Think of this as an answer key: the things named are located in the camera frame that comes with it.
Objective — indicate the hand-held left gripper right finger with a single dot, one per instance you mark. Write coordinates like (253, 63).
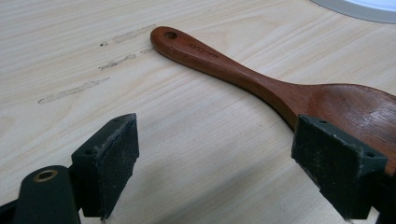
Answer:
(336, 161)

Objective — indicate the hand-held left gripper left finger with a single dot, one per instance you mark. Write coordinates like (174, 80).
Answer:
(106, 165)

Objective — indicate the brown wooden spoon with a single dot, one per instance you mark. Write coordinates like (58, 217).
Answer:
(249, 74)

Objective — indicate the white plate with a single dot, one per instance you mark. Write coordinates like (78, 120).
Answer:
(364, 7)

